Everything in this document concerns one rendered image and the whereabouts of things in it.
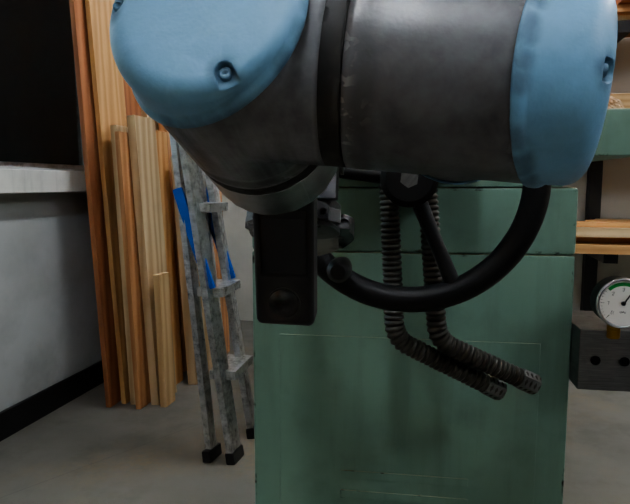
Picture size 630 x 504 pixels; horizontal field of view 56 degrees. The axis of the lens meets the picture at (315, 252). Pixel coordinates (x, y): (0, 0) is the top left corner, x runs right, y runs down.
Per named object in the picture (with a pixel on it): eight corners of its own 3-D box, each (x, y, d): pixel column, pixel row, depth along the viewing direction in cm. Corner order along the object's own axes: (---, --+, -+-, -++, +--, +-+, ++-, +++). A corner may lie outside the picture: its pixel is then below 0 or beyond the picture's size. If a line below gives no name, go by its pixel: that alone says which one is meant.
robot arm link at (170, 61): (301, 106, 22) (60, 89, 24) (336, 207, 34) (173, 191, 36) (335, -104, 24) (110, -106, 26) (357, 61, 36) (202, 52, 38)
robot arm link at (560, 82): (581, 23, 33) (359, 13, 35) (664, -66, 22) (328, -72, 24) (558, 193, 34) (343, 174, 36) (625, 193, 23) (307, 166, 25)
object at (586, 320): (577, 390, 77) (580, 329, 76) (554, 362, 89) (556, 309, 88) (647, 393, 75) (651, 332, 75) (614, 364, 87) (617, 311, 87)
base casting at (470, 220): (248, 250, 85) (247, 186, 84) (311, 223, 142) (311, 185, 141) (579, 255, 78) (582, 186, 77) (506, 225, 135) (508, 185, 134)
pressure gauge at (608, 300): (594, 343, 73) (597, 277, 72) (585, 335, 77) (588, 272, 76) (649, 345, 72) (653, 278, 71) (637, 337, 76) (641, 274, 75)
